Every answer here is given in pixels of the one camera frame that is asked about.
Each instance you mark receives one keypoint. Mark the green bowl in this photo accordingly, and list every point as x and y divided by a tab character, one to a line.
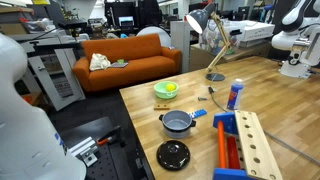
161	92

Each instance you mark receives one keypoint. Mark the wooden peg rack toy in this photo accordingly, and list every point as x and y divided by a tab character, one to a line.
243	150

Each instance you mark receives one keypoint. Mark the blue lego brick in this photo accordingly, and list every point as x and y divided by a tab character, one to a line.
197	113

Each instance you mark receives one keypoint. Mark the wooden desk lamp grey shade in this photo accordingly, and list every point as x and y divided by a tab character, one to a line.
207	21

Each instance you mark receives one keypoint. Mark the cream cloth bag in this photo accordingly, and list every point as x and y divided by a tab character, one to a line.
99	62

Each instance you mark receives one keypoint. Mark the small wooden block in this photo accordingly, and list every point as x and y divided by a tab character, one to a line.
161	107

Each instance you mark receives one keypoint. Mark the book on sofa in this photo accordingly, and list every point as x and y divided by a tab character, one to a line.
118	65

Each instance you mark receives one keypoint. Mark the orange handled tool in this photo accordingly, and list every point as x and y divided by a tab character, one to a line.
110	136

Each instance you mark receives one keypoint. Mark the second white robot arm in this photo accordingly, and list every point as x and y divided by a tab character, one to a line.
300	36

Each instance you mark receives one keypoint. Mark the white sign board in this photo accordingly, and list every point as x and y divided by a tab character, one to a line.
54	71

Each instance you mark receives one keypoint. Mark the black pot lid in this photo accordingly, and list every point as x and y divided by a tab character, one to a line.
173	155

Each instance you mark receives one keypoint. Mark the yellow ball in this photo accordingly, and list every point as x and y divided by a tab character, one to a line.
170	87

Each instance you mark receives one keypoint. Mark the grey pot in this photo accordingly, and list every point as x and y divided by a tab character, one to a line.
177	124

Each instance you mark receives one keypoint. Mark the blue glue bottle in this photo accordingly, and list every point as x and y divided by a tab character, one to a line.
235	94

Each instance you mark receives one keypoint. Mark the white box on cabinet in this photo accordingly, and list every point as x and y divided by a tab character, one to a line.
252	30

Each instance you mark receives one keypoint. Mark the orange sofa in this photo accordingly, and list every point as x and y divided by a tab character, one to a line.
146	60

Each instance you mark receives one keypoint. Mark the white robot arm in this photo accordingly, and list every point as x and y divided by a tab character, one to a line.
30	146

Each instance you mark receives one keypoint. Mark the aluminium bracket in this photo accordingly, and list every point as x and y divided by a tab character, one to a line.
85	150

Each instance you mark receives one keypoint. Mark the grey screw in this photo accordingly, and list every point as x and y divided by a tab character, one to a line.
202	98

